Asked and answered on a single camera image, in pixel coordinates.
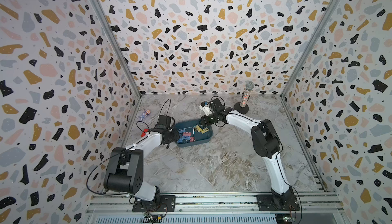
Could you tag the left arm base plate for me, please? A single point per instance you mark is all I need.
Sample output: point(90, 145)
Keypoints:
point(153, 204)

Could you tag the purple bunny plush toy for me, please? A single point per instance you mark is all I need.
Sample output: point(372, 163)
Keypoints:
point(145, 114)

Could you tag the aluminium frame corner post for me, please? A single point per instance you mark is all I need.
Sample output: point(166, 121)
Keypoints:
point(111, 39)
point(308, 48)

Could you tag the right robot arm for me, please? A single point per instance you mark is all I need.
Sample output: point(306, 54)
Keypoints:
point(266, 144)

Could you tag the red rectangular block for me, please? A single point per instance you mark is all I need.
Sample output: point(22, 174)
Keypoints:
point(144, 132)

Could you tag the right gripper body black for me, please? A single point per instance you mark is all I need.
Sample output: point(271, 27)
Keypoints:
point(209, 120)

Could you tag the yellow binder clip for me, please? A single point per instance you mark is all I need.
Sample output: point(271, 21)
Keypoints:
point(201, 129)

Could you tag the aluminium frame corner post left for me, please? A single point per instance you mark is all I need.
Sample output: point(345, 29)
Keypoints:
point(111, 39)

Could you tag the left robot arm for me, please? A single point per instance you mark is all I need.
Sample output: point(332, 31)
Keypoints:
point(125, 165)

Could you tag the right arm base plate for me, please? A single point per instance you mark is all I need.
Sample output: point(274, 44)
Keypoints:
point(269, 202)

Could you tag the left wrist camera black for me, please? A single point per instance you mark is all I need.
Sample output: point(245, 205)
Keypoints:
point(165, 123)

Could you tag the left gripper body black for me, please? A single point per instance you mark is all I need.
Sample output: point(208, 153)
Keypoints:
point(172, 135)

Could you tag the teal plastic storage box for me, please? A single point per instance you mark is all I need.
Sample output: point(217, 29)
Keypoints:
point(189, 136)

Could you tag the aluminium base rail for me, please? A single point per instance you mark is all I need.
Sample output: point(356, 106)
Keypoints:
point(218, 208)

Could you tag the aluminium frame corner post right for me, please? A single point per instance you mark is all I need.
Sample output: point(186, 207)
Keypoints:
point(308, 48)

